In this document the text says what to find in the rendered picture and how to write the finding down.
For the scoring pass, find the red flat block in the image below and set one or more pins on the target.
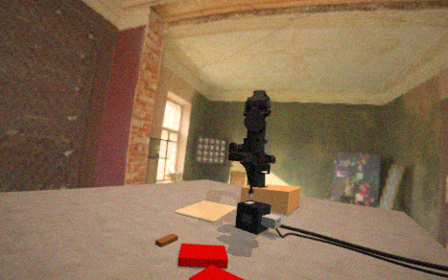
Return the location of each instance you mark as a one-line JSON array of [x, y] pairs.
[[202, 256], [213, 273]]

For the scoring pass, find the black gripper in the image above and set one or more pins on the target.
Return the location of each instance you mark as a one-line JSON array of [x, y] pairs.
[[253, 158]]

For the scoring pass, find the beige flat square panel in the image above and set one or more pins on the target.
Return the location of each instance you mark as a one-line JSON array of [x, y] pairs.
[[206, 210]]

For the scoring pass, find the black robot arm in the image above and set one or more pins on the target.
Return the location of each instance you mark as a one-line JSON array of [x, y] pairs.
[[257, 108]]

